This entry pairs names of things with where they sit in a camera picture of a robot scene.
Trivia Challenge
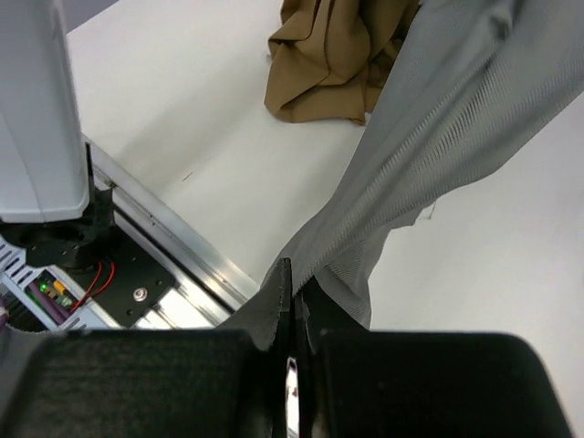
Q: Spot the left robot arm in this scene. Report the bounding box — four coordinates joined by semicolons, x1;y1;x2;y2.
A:
1;1;113;270

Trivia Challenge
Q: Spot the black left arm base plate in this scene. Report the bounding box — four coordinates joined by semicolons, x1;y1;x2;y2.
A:
67;234;175;328

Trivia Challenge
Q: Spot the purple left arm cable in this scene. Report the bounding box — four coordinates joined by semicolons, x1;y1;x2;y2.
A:
0;291;69;329

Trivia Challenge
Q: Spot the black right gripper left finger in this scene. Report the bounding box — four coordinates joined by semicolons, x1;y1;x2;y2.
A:
0;257;293;438

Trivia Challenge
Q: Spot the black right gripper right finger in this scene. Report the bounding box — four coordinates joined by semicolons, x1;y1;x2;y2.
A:
296;280;571;437

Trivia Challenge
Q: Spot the grey skirt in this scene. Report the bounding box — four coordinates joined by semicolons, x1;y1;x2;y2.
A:
214;0;584;334

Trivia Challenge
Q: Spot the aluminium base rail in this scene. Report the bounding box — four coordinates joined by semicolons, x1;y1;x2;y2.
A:
84;139;258;329

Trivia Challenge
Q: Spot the tan brown skirt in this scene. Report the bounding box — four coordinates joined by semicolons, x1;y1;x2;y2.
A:
265;0;420;124

